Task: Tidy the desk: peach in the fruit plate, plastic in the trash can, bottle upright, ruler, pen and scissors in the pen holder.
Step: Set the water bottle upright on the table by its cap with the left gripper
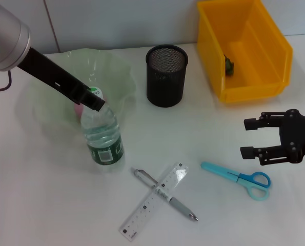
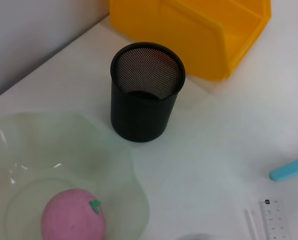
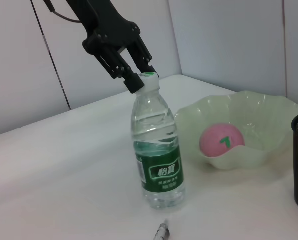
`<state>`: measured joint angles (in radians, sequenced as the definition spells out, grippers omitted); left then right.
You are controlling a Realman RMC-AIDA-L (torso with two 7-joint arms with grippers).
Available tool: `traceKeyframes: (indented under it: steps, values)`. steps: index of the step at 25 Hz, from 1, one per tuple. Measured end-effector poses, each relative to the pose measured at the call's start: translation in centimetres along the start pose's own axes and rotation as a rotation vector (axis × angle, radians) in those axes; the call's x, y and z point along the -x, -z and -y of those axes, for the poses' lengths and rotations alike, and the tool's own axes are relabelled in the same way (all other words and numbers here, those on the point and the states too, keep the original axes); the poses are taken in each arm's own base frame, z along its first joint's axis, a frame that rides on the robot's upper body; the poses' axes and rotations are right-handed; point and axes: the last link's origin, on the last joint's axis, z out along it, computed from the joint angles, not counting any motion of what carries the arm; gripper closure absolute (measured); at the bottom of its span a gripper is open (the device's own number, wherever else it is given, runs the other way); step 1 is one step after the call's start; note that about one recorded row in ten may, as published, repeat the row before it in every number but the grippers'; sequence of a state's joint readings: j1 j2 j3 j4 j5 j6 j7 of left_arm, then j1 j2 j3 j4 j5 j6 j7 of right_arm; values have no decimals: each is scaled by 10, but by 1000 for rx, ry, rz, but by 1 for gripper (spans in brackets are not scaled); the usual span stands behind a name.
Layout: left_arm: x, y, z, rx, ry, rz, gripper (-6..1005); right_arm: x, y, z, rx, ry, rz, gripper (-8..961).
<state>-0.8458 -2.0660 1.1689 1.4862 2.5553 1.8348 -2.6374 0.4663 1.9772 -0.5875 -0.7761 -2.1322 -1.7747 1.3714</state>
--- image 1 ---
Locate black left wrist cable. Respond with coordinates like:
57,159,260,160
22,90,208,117
0,70,13,93

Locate pale green glass fruit plate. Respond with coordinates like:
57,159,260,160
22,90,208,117
29,48,138,130

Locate green plastic wrapper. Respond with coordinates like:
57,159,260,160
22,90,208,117
223,53,236,77

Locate pink toy peach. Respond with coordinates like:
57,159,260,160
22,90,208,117
74,94,109,119

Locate transparent plastic ruler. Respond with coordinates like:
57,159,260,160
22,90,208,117
118,161,190,242

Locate blue capped scissors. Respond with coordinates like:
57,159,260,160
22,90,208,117
200,161,272,201

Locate clear green-label water bottle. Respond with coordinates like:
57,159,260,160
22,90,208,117
79,86,125,172

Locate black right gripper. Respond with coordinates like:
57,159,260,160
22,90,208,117
239,108,305,166

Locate yellow plastic bin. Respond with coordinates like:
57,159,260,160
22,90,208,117
196,0,294,104

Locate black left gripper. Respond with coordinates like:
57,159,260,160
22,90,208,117
16,47,107,112

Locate black mesh pen holder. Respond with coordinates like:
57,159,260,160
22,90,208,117
145,45,189,108

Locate clear grey ballpoint pen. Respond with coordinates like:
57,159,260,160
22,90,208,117
131,168,199,222

